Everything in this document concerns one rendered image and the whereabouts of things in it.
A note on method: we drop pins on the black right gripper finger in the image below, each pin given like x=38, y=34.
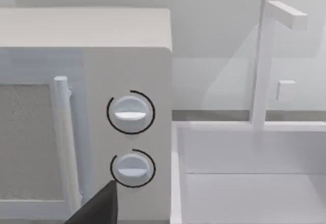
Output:
x=102, y=206

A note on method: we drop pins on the white microwave knob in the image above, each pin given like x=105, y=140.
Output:
x=133, y=167
x=130, y=112

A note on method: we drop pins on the microwave oven door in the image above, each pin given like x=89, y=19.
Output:
x=25, y=137

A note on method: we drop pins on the white sink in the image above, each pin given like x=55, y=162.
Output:
x=244, y=178

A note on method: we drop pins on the pale microwave oven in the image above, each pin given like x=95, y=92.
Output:
x=102, y=35

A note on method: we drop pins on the tall white tap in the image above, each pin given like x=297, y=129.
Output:
x=262, y=63

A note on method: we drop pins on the small white tap lever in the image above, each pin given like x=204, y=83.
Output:
x=285, y=90

